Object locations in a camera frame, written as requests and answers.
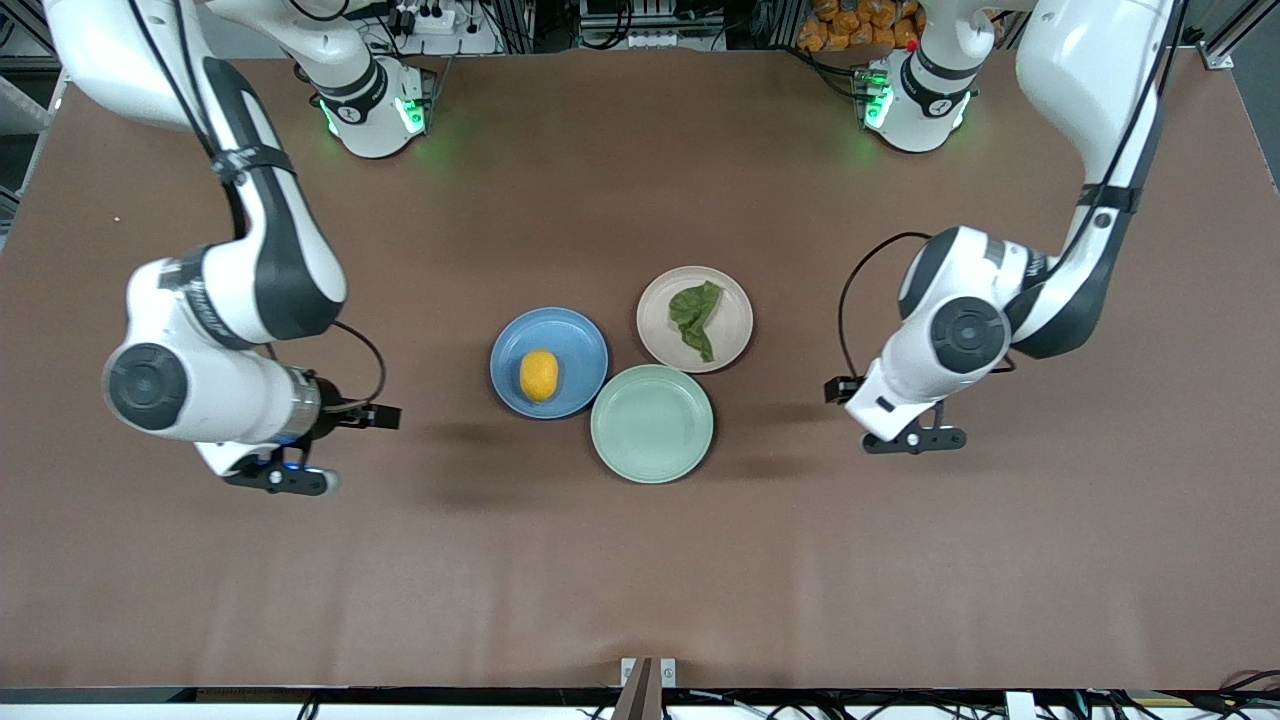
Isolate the bag of orange fruits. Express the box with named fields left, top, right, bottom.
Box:
left=797, top=0, right=926, bottom=53

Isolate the blue plate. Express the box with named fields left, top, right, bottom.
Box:
left=490, top=307, right=609, bottom=420

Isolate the black right camera cable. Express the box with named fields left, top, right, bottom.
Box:
left=318, top=320, right=403, bottom=433

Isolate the black camera cable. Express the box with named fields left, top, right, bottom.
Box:
left=318, top=320, right=403, bottom=433
left=824, top=232, right=933, bottom=405

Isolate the aluminium frame profile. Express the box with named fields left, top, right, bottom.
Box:
left=1185, top=0, right=1280, bottom=71
left=0, top=0, right=51, bottom=71

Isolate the metal camera stand bracket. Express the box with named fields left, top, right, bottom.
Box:
left=612, top=656, right=678, bottom=720

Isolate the yellow lemon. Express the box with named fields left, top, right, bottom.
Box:
left=519, top=349, right=561, bottom=404

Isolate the mint green plate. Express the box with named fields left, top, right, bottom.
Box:
left=590, top=364, right=715, bottom=485

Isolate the beige plate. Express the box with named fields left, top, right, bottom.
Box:
left=636, top=266, right=754, bottom=374

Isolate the green lettuce leaf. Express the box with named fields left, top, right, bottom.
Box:
left=668, top=281, right=724, bottom=364

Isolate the black left camera cable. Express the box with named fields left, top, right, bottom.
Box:
left=824, top=232, right=933, bottom=405

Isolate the white power strip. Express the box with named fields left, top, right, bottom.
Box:
left=392, top=0, right=459, bottom=37

